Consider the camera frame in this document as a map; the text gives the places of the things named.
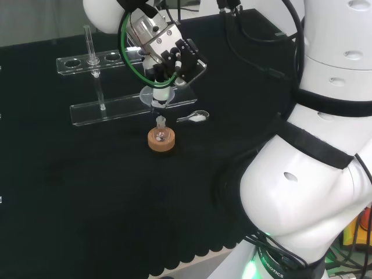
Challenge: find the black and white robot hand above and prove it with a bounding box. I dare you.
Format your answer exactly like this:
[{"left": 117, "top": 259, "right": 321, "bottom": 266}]
[{"left": 141, "top": 24, "right": 209, "bottom": 109}]

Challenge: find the clear plastic funnel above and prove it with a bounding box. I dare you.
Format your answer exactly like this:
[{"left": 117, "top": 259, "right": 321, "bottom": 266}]
[{"left": 139, "top": 85, "right": 177, "bottom": 117}]

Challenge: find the glass weighing funnel with powder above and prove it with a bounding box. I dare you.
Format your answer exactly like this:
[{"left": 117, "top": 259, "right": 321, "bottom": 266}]
[{"left": 176, "top": 109, "right": 210, "bottom": 123}]

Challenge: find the glass round-bottom flask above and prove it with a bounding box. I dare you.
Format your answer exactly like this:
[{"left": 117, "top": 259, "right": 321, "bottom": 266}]
[{"left": 155, "top": 115, "right": 170, "bottom": 144}]

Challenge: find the clear acrylic funnel stand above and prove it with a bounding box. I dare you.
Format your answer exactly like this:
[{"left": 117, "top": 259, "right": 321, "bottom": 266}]
[{"left": 55, "top": 24, "right": 199, "bottom": 127}]

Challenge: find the black cloth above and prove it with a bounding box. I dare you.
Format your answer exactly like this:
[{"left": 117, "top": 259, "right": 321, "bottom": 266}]
[{"left": 0, "top": 8, "right": 307, "bottom": 279}]

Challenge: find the yellow stop button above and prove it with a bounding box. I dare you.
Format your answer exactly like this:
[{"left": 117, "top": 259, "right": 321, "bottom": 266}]
[{"left": 342, "top": 209, "right": 372, "bottom": 248}]

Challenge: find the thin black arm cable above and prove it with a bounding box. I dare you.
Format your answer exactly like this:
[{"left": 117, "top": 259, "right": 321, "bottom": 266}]
[{"left": 216, "top": 0, "right": 287, "bottom": 79}]

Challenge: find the green cable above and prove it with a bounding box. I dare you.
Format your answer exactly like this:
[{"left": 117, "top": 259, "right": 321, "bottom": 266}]
[{"left": 117, "top": 10, "right": 180, "bottom": 90}]

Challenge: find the cork ring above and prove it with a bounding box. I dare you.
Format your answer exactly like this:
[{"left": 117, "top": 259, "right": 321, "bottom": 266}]
[{"left": 147, "top": 127, "right": 177, "bottom": 153}]

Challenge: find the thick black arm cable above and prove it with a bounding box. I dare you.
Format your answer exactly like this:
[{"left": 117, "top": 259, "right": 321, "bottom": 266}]
[{"left": 283, "top": 0, "right": 306, "bottom": 91}]

